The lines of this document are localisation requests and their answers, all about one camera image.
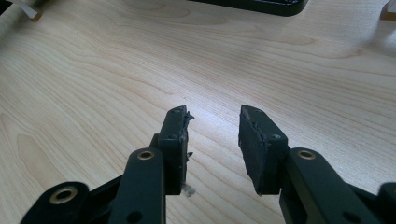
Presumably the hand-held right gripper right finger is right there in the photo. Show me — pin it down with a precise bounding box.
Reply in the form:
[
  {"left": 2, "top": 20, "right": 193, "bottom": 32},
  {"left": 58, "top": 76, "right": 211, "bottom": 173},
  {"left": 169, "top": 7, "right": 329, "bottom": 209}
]
[{"left": 237, "top": 105, "right": 290, "bottom": 197}]

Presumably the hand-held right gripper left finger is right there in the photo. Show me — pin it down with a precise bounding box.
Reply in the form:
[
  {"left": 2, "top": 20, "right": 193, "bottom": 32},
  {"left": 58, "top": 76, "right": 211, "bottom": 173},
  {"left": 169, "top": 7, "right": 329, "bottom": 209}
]
[{"left": 150, "top": 105, "right": 195, "bottom": 198}]

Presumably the red and black shoe rack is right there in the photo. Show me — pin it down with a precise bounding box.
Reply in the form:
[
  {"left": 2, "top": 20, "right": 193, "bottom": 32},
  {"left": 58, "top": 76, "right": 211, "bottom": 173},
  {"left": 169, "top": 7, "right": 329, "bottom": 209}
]
[{"left": 188, "top": 0, "right": 310, "bottom": 18}]

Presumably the beige high-heel sandal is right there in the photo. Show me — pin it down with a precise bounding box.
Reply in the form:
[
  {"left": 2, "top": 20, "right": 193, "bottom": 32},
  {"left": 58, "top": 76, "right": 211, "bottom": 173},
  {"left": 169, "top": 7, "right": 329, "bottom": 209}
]
[
  {"left": 379, "top": 0, "right": 396, "bottom": 22},
  {"left": 0, "top": 0, "right": 43, "bottom": 36}
]

